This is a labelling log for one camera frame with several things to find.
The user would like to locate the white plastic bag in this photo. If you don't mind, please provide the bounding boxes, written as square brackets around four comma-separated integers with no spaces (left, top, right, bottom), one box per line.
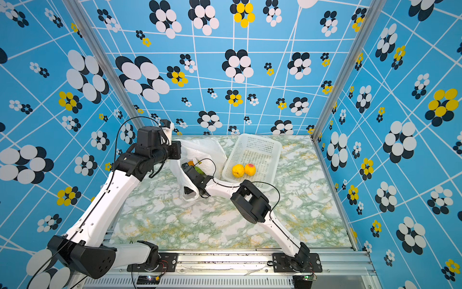
[169,137,227,202]

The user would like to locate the yellow fruit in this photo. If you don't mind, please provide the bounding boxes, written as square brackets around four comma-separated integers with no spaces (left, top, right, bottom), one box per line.
[232,164,245,178]

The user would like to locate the red orange fruit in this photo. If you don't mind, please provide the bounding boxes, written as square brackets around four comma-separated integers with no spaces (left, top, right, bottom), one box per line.
[244,163,256,177]

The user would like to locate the green fruit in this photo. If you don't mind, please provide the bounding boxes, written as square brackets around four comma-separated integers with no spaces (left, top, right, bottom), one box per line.
[194,164,207,177]

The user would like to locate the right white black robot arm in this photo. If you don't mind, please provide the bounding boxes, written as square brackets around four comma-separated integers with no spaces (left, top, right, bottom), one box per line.
[181,163,312,272]

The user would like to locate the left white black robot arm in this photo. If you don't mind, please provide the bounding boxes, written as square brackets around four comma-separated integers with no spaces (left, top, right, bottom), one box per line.
[48,120,181,279]

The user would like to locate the white plastic basket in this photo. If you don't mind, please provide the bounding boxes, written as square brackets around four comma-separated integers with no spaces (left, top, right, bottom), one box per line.
[221,134,282,192]

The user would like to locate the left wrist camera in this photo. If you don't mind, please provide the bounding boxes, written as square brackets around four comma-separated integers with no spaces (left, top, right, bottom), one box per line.
[160,119,174,143]

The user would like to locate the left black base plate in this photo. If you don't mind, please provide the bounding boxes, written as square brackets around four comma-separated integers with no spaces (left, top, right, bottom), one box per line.
[126,252,179,273]

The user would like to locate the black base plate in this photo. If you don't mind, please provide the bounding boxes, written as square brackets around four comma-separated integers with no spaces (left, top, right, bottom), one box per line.
[267,253,323,274]
[126,252,179,273]

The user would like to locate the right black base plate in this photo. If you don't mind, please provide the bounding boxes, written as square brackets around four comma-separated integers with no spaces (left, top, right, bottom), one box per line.
[267,253,323,274]

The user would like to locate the left aluminium corner post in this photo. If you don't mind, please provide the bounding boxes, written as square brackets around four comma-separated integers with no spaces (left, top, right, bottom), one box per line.
[63,1,144,129]

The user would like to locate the aluminium corner post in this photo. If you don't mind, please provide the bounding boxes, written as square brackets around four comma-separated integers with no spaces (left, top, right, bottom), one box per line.
[312,0,386,141]
[63,1,144,129]

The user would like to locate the aluminium front rail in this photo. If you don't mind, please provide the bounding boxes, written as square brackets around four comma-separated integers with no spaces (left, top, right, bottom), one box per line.
[69,249,382,289]

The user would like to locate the right aluminium corner post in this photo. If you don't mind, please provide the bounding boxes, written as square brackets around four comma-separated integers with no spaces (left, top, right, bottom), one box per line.
[312,0,386,141]

